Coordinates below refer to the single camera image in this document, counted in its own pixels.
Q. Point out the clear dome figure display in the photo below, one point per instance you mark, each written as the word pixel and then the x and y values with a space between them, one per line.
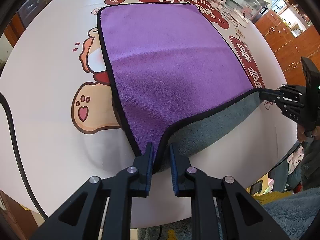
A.
pixel 244 14

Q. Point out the purple and grey towel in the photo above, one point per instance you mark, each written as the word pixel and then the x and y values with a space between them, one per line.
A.
pixel 174 78

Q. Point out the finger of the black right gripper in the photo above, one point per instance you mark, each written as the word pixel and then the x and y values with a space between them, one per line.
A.
pixel 270 95

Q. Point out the right hand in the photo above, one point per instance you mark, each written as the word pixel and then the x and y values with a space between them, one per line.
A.
pixel 301 133

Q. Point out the grey fluffy blanket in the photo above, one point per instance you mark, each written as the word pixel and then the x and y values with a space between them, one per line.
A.
pixel 293 212

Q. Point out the printed round tablecloth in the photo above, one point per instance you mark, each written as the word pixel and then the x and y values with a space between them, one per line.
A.
pixel 41 78

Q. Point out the wooden cabinet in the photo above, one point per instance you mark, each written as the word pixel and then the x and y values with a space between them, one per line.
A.
pixel 291 35

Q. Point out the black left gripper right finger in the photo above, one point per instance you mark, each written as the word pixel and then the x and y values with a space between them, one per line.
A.
pixel 220 208

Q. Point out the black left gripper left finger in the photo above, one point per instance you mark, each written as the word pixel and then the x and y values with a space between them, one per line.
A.
pixel 101 208

